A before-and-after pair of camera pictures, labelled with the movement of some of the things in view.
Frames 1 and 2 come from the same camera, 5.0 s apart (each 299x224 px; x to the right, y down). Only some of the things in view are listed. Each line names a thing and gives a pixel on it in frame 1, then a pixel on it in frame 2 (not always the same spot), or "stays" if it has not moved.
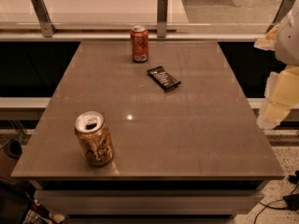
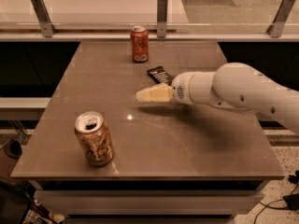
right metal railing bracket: [285, 6] stays
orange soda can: [140, 44] stays
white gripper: [289, 44] → [179, 88]
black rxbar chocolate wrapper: [163, 78] stays
